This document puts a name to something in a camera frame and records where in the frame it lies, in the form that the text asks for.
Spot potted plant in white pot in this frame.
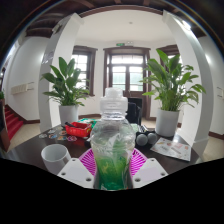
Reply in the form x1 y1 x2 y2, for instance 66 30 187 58
40 56 91 127
141 48 207 138

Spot green packet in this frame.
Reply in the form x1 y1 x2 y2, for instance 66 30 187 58
78 118 100 130

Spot brown wooden glazed door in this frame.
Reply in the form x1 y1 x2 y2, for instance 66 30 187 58
103 46 151 118

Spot clear bottle with green drink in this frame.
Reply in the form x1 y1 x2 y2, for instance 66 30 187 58
90 87 137 191

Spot black chair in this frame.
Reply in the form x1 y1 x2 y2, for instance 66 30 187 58
125 97 144 126

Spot colourful round stickers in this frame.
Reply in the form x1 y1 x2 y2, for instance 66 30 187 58
38 125 78 143

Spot white cup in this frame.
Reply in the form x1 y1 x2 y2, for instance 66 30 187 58
40 143 72 175

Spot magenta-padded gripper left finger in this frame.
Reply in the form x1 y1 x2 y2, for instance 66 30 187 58
57 148 98 190

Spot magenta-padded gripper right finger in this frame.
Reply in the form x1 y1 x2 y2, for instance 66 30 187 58
129 148 169 190

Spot printed paper leaflet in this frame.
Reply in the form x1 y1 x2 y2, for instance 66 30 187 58
149 136 193 162

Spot grey microphone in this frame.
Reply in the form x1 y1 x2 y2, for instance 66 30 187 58
147 132 159 145
135 133 150 147

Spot brown framed window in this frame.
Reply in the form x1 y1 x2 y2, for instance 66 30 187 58
157 44 181 68
71 45 98 98

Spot red plastic basket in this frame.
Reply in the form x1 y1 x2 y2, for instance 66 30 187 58
64 121 93 139

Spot white wall radiator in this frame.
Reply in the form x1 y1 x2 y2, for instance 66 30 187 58
10 82 36 96

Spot red carpeted staircase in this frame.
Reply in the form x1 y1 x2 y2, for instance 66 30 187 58
3 104 25 141

